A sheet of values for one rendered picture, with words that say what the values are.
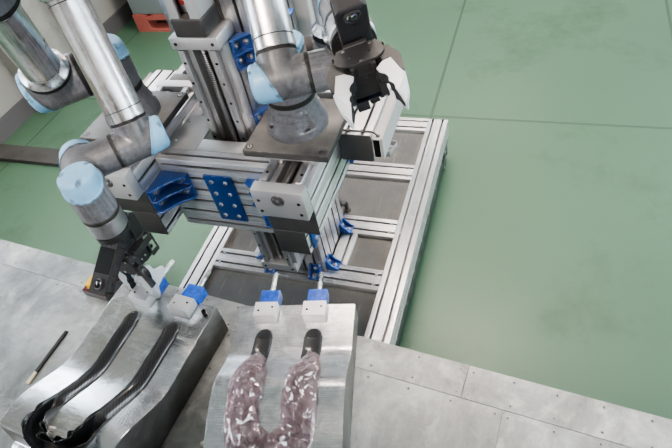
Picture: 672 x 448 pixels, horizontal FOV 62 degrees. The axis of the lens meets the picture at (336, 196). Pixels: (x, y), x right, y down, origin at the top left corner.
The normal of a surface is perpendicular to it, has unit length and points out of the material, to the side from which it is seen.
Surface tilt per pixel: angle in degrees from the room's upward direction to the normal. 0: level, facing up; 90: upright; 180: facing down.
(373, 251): 0
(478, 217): 0
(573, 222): 0
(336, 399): 8
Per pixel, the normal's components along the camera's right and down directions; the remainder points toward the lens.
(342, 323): -0.17, -0.70
